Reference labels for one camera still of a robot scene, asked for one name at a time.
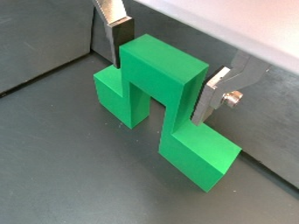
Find green bridge-shaped block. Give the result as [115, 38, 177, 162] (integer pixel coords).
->
[94, 34, 241, 192]

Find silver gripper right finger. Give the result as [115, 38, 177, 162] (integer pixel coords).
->
[191, 50, 271, 125]

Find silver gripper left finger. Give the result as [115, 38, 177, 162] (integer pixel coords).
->
[93, 0, 135, 68]

